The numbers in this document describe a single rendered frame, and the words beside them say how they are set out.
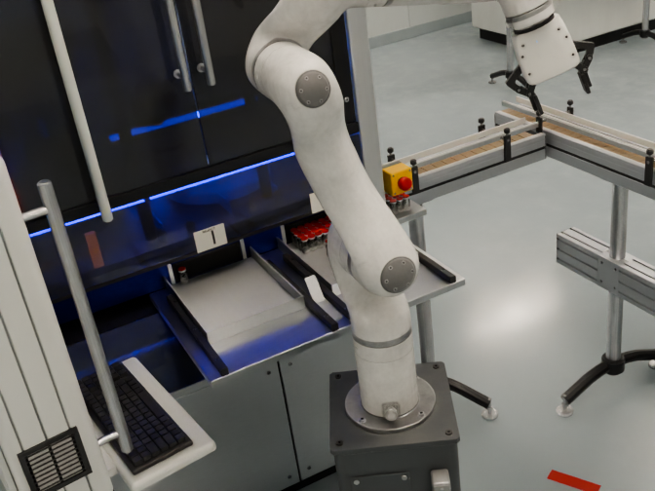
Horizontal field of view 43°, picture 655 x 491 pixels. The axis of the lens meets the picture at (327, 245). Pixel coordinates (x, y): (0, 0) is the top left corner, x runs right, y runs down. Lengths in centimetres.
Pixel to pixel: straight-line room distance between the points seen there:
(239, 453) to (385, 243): 126
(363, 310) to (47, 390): 60
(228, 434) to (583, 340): 155
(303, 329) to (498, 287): 188
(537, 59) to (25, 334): 103
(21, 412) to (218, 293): 76
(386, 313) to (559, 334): 193
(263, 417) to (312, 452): 25
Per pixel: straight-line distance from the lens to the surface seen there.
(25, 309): 154
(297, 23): 138
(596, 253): 292
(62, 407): 166
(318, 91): 130
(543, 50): 158
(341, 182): 144
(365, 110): 229
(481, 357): 335
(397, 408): 171
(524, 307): 364
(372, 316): 160
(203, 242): 220
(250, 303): 214
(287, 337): 199
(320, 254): 231
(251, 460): 262
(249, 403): 250
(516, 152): 280
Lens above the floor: 198
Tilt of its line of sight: 28 degrees down
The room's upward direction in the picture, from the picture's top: 8 degrees counter-clockwise
